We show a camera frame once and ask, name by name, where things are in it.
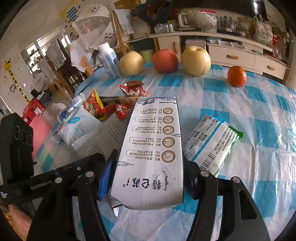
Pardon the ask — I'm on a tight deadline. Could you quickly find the white wet wipes pack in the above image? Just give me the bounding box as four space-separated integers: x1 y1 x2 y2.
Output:
58 107 127 159

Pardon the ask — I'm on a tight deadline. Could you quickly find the white milk carton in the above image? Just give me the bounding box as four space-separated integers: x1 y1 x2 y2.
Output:
111 96 184 210

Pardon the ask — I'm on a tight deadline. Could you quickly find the yellow red snack packet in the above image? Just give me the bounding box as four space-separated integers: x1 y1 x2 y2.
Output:
84 90 108 121

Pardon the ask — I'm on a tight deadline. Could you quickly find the white green snack wrapper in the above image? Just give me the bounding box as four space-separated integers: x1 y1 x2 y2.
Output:
183 113 243 176

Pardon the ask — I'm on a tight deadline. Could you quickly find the coffeemix sachet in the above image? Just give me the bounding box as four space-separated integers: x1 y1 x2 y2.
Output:
99 96 137 107

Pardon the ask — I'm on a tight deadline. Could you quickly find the pink plastic bin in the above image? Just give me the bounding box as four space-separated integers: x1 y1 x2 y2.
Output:
29 113 51 159

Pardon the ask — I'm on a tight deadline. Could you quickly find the blue white checkered tablecloth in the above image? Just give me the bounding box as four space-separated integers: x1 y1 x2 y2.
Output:
34 62 296 241

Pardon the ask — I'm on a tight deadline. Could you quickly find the crushed white blue bottle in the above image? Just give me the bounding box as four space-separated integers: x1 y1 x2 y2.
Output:
57 93 86 124

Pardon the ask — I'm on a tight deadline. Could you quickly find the red snack wrapper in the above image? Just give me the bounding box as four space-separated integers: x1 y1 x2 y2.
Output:
100 103 132 120

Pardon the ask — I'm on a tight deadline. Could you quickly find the small red candy wrapper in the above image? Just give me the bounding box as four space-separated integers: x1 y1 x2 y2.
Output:
119 80 147 97

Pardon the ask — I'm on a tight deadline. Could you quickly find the dark wooden chair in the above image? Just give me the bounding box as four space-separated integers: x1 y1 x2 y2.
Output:
46 38 84 94

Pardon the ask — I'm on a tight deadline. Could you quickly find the yellow pear left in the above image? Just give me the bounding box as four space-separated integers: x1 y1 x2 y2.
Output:
119 51 144 76

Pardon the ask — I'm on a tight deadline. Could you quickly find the yellow pear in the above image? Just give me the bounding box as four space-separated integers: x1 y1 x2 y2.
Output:
181 46 211 77
119 51 144 76

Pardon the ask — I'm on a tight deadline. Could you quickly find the white milk bottle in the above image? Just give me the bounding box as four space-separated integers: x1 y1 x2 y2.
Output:
98 42 121 78

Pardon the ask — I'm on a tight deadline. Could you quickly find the red apple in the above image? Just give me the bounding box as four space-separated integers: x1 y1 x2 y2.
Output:
152 49 179 74

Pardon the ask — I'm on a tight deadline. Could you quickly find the orange tangerine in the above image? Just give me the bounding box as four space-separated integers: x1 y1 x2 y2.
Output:
227 66 247 87

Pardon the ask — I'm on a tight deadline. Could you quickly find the yellow pear right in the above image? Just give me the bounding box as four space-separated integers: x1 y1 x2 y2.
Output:
181 46 211 77

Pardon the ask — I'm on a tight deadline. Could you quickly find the white tv cabinet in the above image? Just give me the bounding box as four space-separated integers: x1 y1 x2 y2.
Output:
149 31 290 81

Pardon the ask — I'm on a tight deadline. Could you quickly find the giraffe height wall sticker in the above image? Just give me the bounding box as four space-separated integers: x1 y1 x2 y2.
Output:
4 58 30 103

